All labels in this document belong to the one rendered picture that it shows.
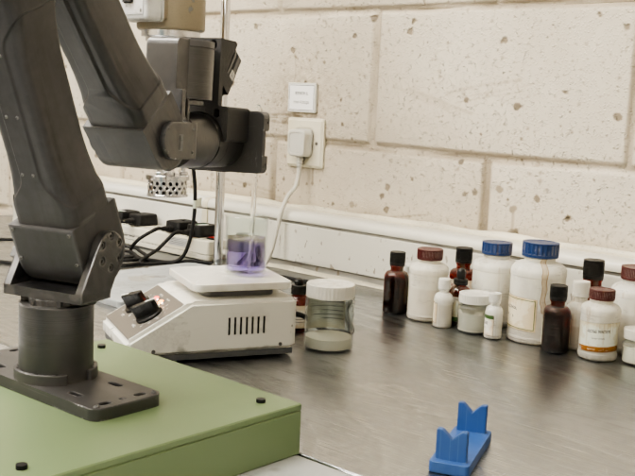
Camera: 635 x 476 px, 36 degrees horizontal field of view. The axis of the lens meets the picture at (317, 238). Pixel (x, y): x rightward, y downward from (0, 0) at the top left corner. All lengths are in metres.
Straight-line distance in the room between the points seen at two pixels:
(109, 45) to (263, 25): 0.98
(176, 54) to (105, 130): 0.11
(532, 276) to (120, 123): 0.60
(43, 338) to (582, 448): 0.48
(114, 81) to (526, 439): 0.49
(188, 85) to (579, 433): 0.50
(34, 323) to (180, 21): 0.74
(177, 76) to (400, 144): 0.71
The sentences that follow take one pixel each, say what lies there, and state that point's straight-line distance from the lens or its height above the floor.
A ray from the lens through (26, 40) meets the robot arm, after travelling 0.78.
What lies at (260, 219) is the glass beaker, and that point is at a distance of 1.16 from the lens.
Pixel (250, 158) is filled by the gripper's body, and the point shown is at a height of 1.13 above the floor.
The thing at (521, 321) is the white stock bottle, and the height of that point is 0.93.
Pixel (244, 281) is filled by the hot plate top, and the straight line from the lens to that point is 1.14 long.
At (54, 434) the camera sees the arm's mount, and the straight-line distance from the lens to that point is 0.77.
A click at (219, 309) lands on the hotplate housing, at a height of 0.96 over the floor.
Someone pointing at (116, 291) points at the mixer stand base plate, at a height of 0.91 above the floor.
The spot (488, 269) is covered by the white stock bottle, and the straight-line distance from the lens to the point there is 1.37.
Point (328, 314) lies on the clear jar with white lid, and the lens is 1.17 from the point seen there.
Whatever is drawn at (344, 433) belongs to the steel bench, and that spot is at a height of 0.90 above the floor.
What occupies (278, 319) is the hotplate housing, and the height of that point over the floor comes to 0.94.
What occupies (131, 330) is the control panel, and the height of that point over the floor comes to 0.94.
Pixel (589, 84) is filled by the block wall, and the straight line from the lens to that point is 1.43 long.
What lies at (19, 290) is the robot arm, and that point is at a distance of 0.87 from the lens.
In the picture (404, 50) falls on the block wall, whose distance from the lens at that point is 1.61.
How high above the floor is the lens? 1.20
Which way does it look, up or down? 8 degrees down
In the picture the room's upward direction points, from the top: 3 degrees clockwise
